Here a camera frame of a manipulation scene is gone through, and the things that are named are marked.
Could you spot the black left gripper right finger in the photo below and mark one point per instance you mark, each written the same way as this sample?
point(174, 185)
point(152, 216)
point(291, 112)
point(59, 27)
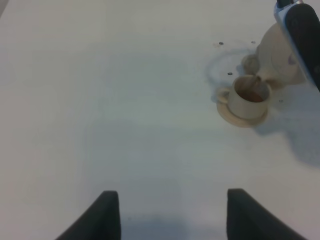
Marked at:
point(249, 220)

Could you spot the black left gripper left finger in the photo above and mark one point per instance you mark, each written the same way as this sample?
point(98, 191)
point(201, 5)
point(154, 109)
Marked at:
point(101, 221)

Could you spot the beige teapot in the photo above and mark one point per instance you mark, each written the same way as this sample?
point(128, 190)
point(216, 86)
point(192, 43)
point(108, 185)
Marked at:
point(278, 66)

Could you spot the beige near cup saucer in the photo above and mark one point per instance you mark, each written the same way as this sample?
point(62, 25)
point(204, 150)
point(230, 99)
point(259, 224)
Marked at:
point(240, 120)

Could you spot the beige near teacup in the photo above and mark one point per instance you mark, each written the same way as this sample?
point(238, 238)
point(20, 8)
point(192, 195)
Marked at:
point(258, 93)

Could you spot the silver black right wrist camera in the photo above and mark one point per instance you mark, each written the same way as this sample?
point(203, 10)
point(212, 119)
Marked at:
point(300, 25)

